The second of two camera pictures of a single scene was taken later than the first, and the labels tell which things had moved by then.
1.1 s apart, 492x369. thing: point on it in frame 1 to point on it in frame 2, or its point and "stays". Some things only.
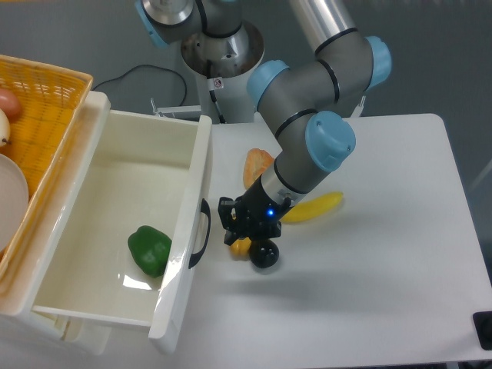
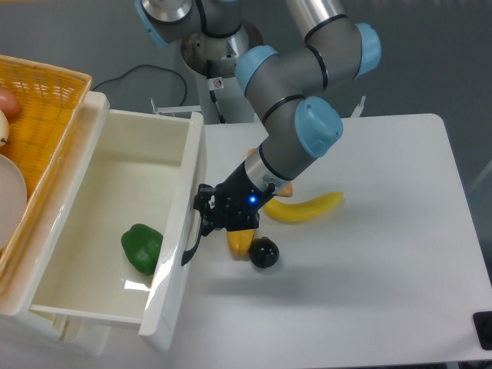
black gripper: (256, 211) to (237, 200)
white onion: (4, 129) stays
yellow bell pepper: (240, 249) stays
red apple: (10, 104) stays
